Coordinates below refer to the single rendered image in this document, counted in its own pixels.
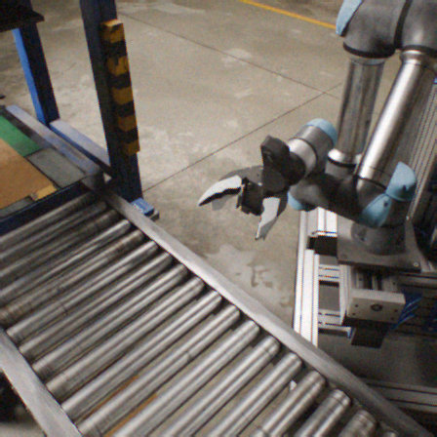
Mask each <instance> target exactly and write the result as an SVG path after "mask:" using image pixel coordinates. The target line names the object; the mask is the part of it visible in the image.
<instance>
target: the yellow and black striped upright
mask: <svg viewBox="0 0 437 437"><path fill-rule="evenodd" d="M101 36H102V40H103V46H104V50H105V56H106V61H107V66H108V72H109V82H110V88H111V93H112V98H113V103H114V109H115V114H116V119H117V125H118V130H119V136H120V146H121V151H122V152H123V153H125V154H126V155H128V156H129V157H130V156H133V155H135V154H137V153H139V152H140V150H139V129H138V122H137V115H136V110H135V103H134V96H133V89H132V82H131V76H130V69H129V64H130V63H129V57H128V50H127V44H126V39H125V33H124V26H123V22H122V21H120V20H107V21H104V22H102V23H101Z"/></svg>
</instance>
